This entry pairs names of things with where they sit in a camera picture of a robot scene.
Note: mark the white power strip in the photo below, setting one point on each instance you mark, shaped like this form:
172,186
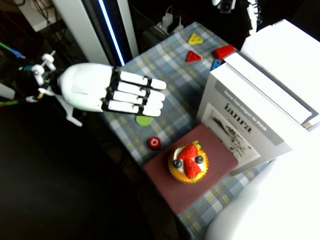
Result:
172,28

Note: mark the strawberry topped toy cupcake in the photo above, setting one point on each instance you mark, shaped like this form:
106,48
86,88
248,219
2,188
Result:
188,162

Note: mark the green round toy cookie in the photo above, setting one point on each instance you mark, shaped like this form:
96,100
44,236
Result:
143,121

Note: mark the red triangle three-hole block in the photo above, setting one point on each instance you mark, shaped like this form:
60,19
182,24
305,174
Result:
193,57

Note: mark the maroon hardcover book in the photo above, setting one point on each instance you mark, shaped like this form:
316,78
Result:
180,197

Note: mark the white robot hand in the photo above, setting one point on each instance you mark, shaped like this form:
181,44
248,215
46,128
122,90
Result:
85,85
252,15

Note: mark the yellow triangle three-hole block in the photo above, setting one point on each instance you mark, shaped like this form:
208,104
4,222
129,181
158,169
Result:
195,40

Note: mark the white charger plug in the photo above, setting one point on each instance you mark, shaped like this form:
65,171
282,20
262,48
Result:
168,20

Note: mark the white book titled ianra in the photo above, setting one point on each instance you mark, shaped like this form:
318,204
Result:
237,130

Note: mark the white column blue light strip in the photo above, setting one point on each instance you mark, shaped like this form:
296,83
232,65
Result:
82,30

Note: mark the blue triangle three-hole block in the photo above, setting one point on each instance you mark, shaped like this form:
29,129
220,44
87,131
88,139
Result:
215,65

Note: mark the red wooden block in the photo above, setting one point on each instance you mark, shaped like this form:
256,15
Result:
223,52

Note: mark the large white rounded object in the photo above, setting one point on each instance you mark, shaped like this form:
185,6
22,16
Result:
275,200

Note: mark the red round toy disc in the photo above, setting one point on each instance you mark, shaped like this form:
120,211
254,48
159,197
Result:
154,143

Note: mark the white side table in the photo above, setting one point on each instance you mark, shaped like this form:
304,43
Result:
37,20

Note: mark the blue plaid tablecloth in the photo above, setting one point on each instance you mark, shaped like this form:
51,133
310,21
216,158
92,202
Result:
175,82

